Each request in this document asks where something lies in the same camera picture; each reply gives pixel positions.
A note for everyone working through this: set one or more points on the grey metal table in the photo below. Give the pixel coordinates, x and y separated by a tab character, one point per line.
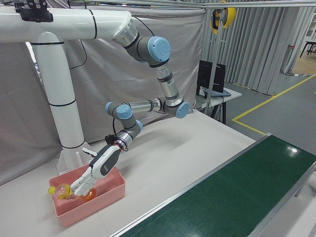
233	93

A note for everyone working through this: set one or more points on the black monitor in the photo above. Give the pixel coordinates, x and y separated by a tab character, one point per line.
218	79

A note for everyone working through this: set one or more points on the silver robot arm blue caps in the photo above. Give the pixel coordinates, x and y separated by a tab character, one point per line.
168	89

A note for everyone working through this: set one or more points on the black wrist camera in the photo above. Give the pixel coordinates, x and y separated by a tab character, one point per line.
110	139

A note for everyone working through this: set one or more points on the grey backdrop cloth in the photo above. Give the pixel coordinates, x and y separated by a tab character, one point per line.
111	81

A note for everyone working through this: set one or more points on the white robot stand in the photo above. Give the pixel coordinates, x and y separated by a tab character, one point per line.
61	98

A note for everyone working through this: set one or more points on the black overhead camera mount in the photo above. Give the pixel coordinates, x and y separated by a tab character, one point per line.
34	12

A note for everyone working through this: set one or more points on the orange juice bottle yellow cap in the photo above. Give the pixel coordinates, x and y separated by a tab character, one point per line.
60	191

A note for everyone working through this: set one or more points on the pink plastic basket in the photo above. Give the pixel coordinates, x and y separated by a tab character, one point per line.
74	217

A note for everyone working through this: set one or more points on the green conveyor belt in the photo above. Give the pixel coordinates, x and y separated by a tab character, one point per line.
209	209

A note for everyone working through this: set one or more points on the black white dexterous robot hand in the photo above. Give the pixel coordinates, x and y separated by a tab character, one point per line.
106	160

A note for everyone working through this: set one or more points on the grey striped curtain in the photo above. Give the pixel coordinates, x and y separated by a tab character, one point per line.
259	49

